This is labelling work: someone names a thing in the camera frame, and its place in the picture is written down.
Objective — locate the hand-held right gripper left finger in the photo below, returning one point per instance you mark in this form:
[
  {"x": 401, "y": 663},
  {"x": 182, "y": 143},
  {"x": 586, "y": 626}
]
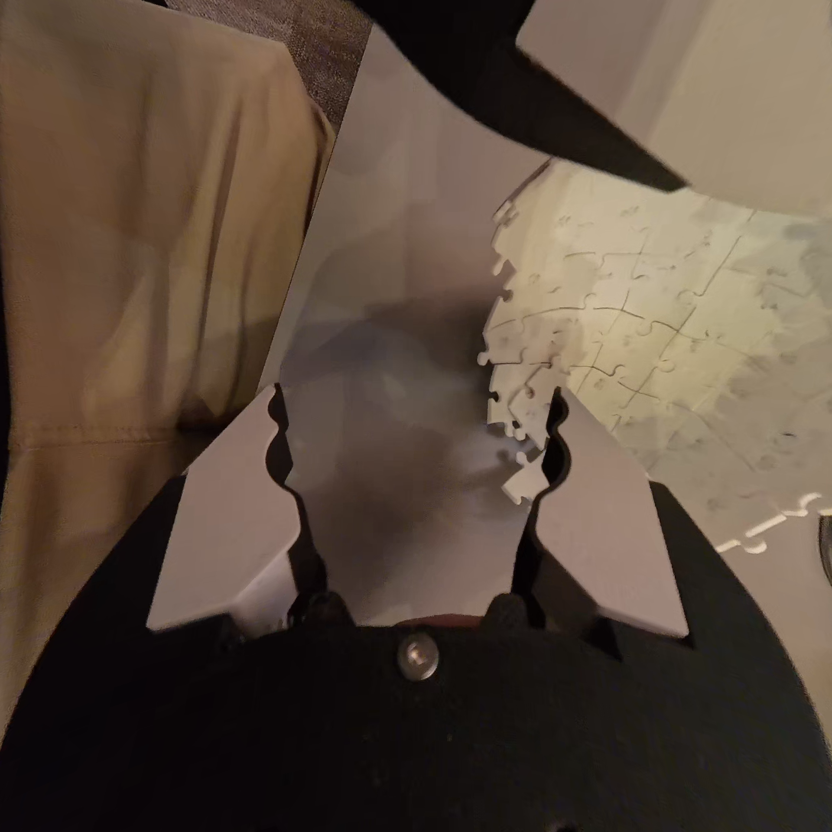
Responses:
[{"x": 221, "y": 520}]

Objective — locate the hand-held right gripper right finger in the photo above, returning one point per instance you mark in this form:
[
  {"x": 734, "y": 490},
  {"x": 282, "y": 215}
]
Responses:
[{"x": 604, "y": 520}]

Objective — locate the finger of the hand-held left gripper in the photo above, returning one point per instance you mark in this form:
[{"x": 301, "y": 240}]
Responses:
[{"x": 715, "y": 78}]

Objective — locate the joined white puzzle piece pair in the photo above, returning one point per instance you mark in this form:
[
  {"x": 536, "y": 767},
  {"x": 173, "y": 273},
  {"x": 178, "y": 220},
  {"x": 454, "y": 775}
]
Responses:
[{"x": 526, "y": 484}]

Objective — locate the partly built puzzle ball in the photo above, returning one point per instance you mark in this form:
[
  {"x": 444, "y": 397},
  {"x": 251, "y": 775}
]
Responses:
[{"x": 682, "y": 325}]

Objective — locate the person's beige trousers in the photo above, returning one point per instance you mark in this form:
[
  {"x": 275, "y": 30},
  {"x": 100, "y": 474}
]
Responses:
[{"x": 130, "y": 227}]

